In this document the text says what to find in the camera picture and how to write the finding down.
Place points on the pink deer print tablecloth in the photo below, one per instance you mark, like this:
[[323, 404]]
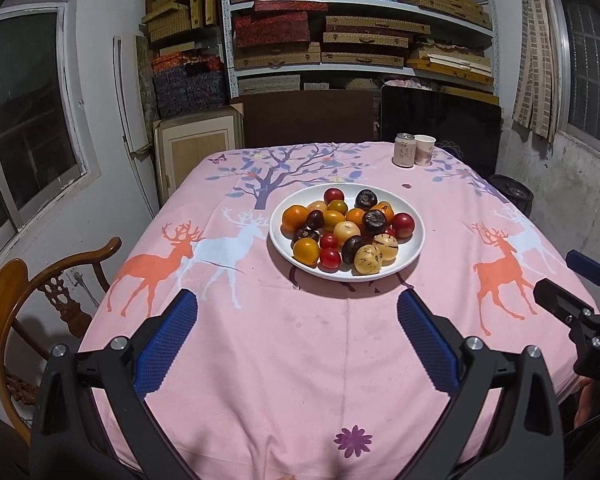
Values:
[[305, 360]]

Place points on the beige drink can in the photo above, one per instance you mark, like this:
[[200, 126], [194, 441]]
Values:
[[404, 151]]

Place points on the white metal shelf rack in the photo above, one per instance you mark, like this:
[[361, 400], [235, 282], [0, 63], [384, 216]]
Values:
[[226, 35]]

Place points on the beige patterned curtain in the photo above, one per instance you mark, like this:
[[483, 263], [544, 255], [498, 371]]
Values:
[[535, 60]]

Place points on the white leaning strip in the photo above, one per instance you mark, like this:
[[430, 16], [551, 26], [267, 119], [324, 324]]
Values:
[[122, 110]]

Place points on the yellow-green round fruit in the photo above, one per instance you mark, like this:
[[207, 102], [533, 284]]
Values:
[[337, 206]]

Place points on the dark red plum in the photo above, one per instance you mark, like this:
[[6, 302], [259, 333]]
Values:
[[403, 225]]

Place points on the framed light wooden panel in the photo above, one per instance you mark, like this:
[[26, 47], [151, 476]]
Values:
[[195, 150]]

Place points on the person's right hand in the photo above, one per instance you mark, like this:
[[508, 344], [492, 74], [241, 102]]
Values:
[[585, 402]]

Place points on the dark brown board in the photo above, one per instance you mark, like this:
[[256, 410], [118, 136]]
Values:
[[310, 117]]

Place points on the small yellow-green fruit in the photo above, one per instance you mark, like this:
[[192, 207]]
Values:
[[317, 205]]

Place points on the yellow-orange round fruit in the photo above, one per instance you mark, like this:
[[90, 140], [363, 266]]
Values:
[[306, 251]]

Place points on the stack of red patterned boxes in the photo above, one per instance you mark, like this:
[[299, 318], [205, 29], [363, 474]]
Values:
[[270, 30]]

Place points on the white round plate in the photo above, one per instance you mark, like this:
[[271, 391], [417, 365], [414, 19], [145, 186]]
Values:
[[281, 242]]

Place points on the small red cherry tomato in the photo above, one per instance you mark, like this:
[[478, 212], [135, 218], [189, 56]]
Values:
[[391, 232]]

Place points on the pale yellow round fruit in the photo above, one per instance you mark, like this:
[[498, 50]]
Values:
[[346, 231]]

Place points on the striped pepino melon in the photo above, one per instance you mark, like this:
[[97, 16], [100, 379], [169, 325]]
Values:
[[369, 260]]

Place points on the pile of tan wooden cases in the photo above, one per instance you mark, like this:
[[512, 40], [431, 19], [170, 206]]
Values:
[[167, 22]]

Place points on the person's dark clothing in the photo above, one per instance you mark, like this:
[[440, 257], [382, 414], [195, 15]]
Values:
[[595, 450]]

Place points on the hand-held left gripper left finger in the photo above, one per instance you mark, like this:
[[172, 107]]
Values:
[[167, 345]]

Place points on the mottled grey slab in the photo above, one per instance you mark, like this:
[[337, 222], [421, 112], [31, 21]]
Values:
[[145, 75]]

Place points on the black round object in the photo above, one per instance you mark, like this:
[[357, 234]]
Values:
[[512, 192]]

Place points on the carved wooden chair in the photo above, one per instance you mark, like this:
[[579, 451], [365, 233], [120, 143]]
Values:
[[5, 285]]

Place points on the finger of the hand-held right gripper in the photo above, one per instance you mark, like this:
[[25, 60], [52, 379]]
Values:
[[560, 300], [585, 262]]

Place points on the white framed window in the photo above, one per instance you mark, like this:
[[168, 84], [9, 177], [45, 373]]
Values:
[[25, 110]]

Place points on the beige paper cup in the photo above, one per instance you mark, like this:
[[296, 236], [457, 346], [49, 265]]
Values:
[[425, 151]]

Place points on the small orange mandarin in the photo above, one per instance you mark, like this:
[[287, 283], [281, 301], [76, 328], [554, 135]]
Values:
[[354, 216]]

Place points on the barred window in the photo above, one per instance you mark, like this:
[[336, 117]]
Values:
[[595, 70]]

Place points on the black flat screen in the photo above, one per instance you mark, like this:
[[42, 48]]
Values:
[[455, 120]]

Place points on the large orange mandarin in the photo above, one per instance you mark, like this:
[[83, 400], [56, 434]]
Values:
[[294, 216]]

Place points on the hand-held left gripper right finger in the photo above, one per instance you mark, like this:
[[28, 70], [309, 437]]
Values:
[[430, 345]]

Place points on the stack of woven tan boxes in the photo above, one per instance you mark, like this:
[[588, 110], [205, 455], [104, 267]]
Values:
[[365, 40]]

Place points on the stack of blue patterned boxes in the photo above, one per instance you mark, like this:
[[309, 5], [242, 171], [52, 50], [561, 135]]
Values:
[[185, 90]]

